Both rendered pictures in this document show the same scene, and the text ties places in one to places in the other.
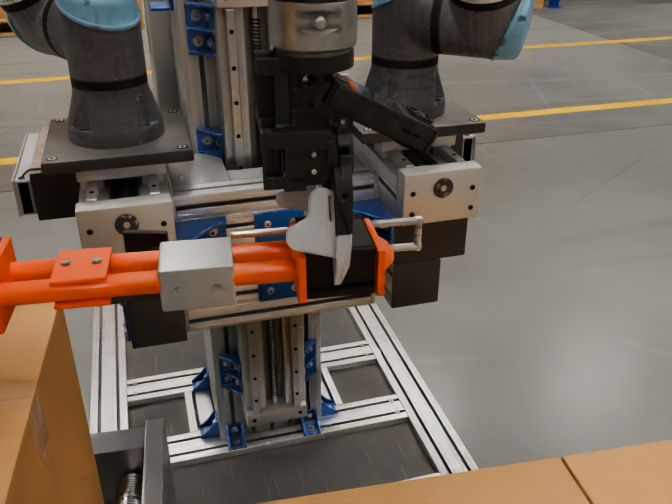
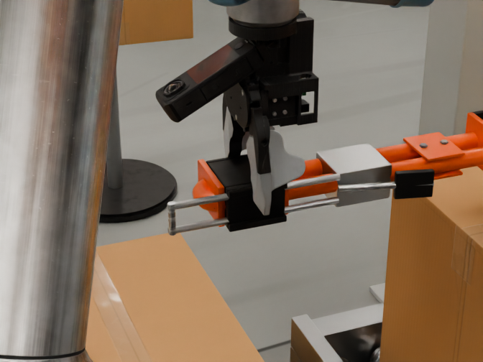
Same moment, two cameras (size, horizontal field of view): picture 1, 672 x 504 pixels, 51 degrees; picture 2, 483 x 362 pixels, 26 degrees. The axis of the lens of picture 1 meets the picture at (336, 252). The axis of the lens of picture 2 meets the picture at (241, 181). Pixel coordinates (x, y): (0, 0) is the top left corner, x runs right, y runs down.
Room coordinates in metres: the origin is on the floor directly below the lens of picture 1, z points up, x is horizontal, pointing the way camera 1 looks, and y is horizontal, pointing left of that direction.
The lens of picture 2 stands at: (1.64, -0.18, 1.64)
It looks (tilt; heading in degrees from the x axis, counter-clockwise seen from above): 28 degrees down; 170
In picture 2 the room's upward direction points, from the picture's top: straight up
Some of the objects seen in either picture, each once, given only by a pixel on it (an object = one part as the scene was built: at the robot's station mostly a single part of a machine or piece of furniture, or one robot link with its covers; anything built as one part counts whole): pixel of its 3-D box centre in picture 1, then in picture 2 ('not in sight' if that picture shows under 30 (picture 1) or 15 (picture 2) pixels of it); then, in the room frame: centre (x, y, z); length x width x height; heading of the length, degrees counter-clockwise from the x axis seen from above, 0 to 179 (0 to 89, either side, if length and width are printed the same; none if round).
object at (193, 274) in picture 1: (197, 273); (353, 174); (0.60, 0.13, 1.07); 0.07 x 0.07 x 0.04; 10
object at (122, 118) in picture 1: (113, 103); not in sight; (1.11, 0.36, 1.09); 0.15 x 0.15 x 0.10
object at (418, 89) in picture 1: (403, 81); not in sight; (1.25, -0.12, 1.09); 0.15 x 0.15 x 0.10
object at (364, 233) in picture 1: (335, 259); (242, 187); (0.62, 0.00, 1.08); 0.08 x 0.07 x 0.05; 100
